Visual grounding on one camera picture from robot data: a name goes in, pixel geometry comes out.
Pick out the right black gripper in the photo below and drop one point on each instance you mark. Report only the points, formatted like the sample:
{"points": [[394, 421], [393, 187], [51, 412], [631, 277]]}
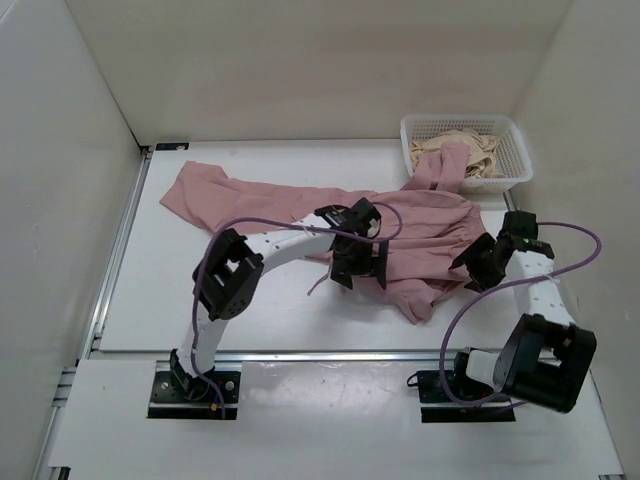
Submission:
{"points": [[470, 257]]}

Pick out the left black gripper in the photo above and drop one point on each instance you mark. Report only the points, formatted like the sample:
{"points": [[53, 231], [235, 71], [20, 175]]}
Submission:
{"points": [[368, 265]]}

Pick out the pink trousers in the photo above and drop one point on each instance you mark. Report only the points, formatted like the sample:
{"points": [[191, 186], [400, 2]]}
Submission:
{"points": [[432, 226]]}

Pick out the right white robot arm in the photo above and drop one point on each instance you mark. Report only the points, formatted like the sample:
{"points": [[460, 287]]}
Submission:
{"points": [[547, 356]]}

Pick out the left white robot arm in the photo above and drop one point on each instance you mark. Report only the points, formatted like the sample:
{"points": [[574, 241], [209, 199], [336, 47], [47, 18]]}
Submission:
{"points": [[226, 278]]}

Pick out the beige trousers in basket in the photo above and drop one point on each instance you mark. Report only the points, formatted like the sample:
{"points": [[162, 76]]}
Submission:
{"points": [[481, 160]]}

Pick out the white plastic basket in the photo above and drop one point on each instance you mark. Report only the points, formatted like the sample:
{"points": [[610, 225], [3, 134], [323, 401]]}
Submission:
{"points": [[446, 170]]}

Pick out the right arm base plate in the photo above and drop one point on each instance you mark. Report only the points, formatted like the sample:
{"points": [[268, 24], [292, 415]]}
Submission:
{"points": [[437, 408]]}

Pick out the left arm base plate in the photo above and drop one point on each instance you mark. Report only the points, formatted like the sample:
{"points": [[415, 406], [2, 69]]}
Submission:
{"points": [[167, 399]]}

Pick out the aluminium rail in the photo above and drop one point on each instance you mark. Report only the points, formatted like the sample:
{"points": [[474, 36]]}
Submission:
{"points": [[281, 356]]}

